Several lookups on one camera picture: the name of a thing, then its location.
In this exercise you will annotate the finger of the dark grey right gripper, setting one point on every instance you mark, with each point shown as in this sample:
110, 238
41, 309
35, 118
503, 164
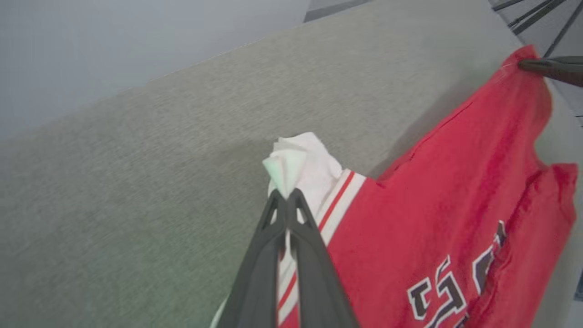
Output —
560, 73

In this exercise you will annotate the red Bulls jersey white sleeves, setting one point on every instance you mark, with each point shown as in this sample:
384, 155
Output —
432, 205

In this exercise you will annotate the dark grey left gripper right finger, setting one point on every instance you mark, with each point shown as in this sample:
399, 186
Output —
319, 282

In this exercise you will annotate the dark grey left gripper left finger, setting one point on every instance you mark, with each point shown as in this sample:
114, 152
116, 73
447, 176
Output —
259, 278

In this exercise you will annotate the black baseboard strip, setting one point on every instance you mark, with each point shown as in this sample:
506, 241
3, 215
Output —
332, 10

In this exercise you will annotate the grey fabric sofa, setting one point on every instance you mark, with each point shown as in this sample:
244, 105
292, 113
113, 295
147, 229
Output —
136, 182

